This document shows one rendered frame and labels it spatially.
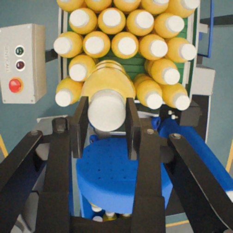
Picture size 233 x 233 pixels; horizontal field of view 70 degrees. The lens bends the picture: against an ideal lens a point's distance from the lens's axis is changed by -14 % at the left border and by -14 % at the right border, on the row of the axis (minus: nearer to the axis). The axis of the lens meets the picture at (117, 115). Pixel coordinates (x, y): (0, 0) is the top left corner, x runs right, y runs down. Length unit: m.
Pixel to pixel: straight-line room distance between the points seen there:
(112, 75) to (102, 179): 0.30
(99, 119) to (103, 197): 0.29
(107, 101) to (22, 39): 0.34
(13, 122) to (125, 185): 1.59
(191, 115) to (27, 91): 0.49
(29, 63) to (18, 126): 1.48
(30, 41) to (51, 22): 1.15
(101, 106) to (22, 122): 1.71
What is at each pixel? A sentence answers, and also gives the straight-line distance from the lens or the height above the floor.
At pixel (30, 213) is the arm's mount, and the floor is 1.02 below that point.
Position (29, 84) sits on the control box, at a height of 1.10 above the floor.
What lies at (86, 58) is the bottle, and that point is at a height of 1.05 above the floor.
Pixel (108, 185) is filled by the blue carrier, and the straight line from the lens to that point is 0.46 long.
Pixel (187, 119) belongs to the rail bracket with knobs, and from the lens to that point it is 0.63.
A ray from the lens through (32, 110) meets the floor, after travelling 1.79.
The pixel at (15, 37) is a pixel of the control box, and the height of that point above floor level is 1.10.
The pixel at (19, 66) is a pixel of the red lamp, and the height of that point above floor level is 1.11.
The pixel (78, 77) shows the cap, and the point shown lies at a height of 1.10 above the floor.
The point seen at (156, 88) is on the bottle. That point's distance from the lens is 0.49.
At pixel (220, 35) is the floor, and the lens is 1.80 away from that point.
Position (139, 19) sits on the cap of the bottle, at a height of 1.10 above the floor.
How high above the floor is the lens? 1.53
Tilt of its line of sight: 68 degrees down
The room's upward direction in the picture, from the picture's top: 176 degrees clockwise
